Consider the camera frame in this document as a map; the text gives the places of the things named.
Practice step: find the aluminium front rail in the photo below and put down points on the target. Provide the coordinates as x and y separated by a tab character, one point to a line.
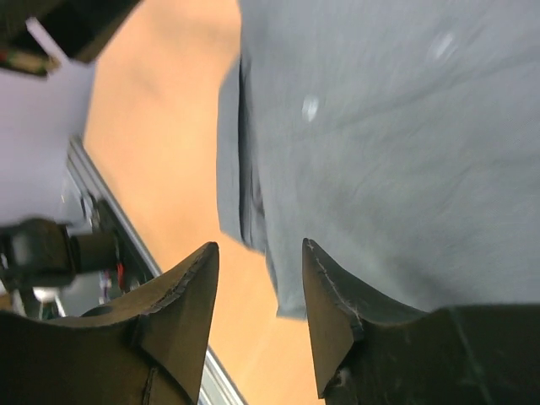
88	204

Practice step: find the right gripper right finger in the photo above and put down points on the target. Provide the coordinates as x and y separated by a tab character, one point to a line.
370	349

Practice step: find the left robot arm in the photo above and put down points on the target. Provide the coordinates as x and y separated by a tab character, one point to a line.
48	51

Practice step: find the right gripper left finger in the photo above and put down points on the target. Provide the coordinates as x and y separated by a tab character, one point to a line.
145	347

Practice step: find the grey long sleeve shirt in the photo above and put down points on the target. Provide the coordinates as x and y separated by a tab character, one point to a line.
401	136

